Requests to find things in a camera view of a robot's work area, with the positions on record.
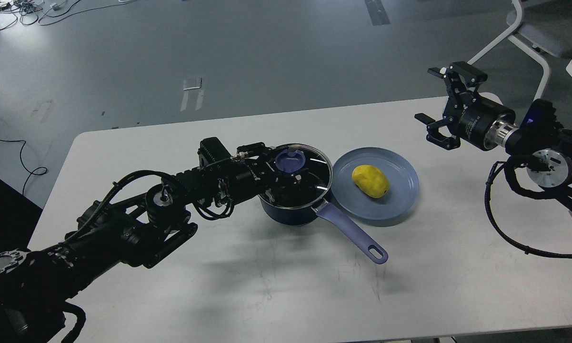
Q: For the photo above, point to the blue round plate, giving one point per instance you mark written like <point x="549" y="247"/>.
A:
<point x="390" y="208"/>

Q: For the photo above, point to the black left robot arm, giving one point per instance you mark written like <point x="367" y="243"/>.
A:
<point x="140" y="221"/>

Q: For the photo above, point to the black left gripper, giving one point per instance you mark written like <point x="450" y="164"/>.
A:
<point x="252" y="171"/>

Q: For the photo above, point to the glass pot lid blue knob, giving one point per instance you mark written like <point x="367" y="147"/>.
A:
<point x="309" y="164"/>

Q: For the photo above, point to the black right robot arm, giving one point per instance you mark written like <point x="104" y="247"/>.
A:
<point x="540" y="148"/>

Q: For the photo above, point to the dark blue saucepan purple handle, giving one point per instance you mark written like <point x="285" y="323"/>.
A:
<point x="326" y="210"/>

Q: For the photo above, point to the white office chair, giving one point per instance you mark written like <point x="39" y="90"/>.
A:
<point x="541" y="27"/>

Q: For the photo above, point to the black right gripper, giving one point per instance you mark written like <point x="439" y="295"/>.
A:
<point x="476" y="121"/>

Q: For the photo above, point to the black box at left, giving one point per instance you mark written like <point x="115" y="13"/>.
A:
<point x="18" y="218"/>

